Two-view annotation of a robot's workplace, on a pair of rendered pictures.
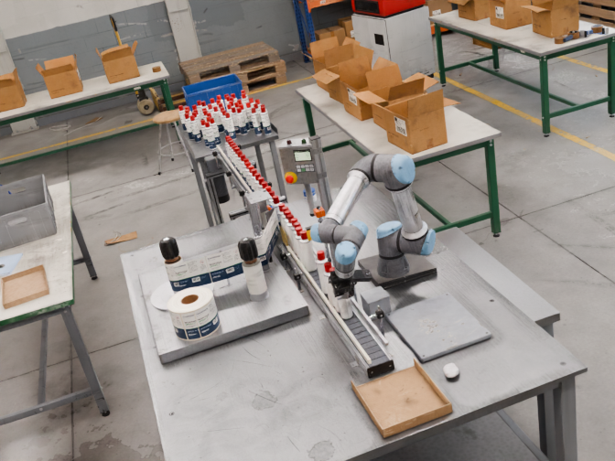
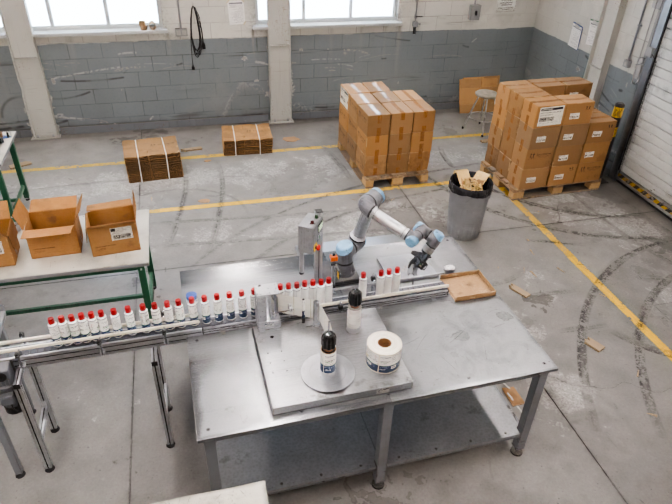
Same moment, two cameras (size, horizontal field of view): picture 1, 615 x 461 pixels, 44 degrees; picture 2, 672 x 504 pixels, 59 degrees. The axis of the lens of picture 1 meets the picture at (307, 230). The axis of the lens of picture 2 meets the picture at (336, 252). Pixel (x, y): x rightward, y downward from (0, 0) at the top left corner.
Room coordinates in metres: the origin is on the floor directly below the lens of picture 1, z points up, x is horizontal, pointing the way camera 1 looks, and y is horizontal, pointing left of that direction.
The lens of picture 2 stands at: (3.29, 3.02, 3.33)
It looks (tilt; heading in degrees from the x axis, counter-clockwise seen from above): 34 degrees down; 266
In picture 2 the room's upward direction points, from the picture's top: 2 degrees clockwise
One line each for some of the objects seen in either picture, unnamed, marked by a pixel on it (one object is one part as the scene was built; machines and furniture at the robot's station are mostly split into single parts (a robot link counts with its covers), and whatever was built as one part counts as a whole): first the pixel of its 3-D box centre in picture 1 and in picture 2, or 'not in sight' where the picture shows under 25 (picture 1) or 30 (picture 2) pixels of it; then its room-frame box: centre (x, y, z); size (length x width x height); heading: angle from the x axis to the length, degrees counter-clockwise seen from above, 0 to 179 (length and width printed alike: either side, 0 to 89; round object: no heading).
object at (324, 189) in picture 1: (327, 204); (318, 255); (3.18, -0.11, 1.16); 0.04 x 0.04 x 0.67; 13
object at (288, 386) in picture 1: (302, 300); (352, 316); (2.96, 0.09, 0.82); 2.10 x 1.50 x 0.02; 13
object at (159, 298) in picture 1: (182, 292); (327, 372); (3.14, 0.64, 0.89); 0.31 x 0.31 x 0.01
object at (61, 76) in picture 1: (61, 76); not in sight; (8.26, 2.26, 0.96); 0.43 x 0.42 x 0.37; 99
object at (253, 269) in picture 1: (253, 268); (354, 310); (2.97, 0.27, 1.03); 0.09 x 0.09 x 0.30
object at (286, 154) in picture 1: (302, 161); (310, 233); (3.23, -0.04, 1.38); 0.17 x 0.10 x 0.19; 68
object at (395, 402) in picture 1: (399, 395); (467, 285); (2.13, -0.20, 0.85); 0.30 x 0.26 x 0.04; 13
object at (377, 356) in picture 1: (312, 273); (329, 305); (3.10, 0.02, 0.86); 1.65 x 0.08 x 0.04; 13
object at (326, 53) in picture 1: (332, 64); not in sight; (6.41, -0.50, 0.97); 0.45 x 0.40 x 0.37; 104
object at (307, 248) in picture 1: (307, 251); (328, 290); (3.11, 0.02, 0.98); 0.05 x 0.05 x 0.20
